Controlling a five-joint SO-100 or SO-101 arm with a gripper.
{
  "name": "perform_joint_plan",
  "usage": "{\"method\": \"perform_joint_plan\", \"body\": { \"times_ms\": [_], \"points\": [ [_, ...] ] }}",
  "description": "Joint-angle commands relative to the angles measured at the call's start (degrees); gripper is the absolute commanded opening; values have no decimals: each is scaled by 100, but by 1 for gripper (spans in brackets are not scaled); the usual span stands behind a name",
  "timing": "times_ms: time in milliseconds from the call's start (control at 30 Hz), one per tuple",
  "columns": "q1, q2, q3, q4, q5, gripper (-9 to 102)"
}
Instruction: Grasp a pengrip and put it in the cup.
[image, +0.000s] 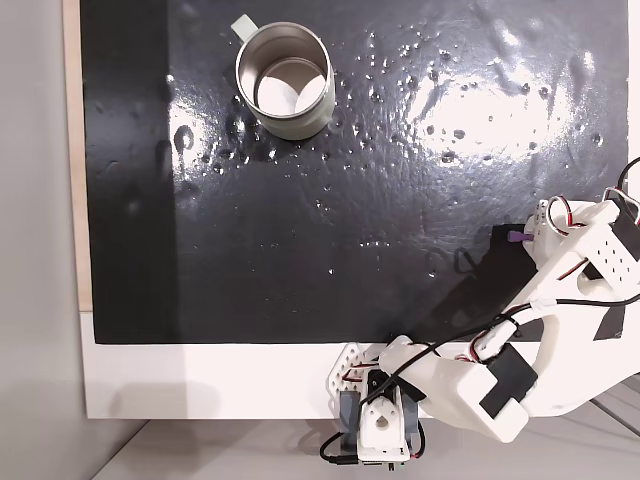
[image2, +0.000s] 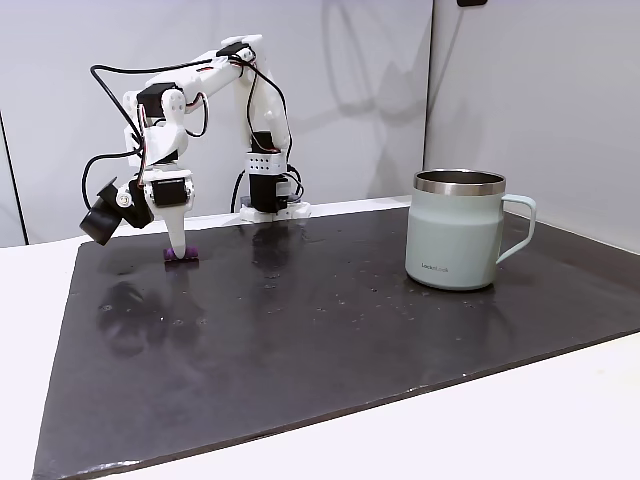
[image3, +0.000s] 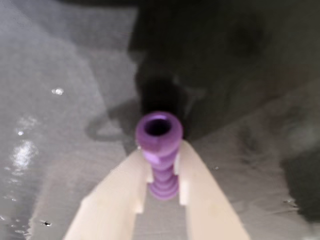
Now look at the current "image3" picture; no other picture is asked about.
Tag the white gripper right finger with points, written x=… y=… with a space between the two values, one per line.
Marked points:
x=207 y=205

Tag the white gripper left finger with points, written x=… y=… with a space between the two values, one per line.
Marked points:
x=110 y=205

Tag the purple ribbed pen grip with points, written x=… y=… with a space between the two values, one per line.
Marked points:
x=162 y=150

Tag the black table mat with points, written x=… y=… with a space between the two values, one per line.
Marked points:
x=75 y=75

